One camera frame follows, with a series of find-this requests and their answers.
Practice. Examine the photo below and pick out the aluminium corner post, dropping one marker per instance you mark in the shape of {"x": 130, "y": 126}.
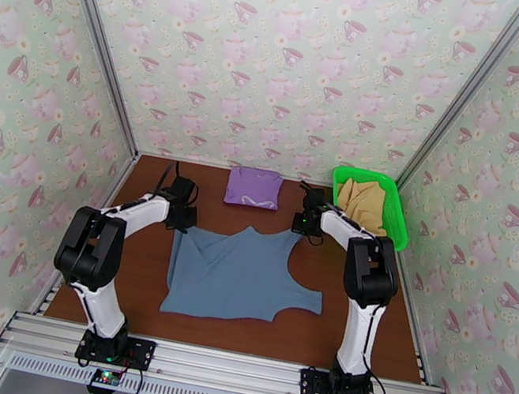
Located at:
{"x": 471, "y": 91}
{"x": 98, "y": 35}

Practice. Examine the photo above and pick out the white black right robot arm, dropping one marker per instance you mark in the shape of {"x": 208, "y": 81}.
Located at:
{"x": 360, "y": 322}

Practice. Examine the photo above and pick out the small circuit board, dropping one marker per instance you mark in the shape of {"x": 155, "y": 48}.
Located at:
{"x": 105, "y": 377}

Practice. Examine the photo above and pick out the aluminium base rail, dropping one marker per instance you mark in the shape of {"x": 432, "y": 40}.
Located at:
{"x": 234, "y": 369}

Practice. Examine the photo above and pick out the green plastic basket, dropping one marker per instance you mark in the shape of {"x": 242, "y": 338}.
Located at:
{"x": 398, "y": 218}

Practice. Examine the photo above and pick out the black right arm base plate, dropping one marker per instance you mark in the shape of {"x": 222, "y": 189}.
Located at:
{"x": 311, "y": 386}

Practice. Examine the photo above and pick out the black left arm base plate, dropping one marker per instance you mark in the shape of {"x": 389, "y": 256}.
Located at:
{"x": 139, "y": 353}

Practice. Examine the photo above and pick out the blue tank top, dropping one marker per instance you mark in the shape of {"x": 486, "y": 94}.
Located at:
{"x": 235, "y": 279}

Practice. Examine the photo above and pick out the purple shirt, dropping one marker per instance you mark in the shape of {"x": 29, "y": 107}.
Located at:
{"x": 253, "y": 188}

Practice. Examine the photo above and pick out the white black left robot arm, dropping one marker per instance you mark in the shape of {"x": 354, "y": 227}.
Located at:
{"x": 107, "y": 307}

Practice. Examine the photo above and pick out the aluminium side frame rail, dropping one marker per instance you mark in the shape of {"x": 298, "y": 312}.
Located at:
{"x": 45, "y": 301}
{"x": 422, "y": 368}

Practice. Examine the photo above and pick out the beige garment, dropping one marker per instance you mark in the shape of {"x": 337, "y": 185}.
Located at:
{"x": 364, "y": 202}

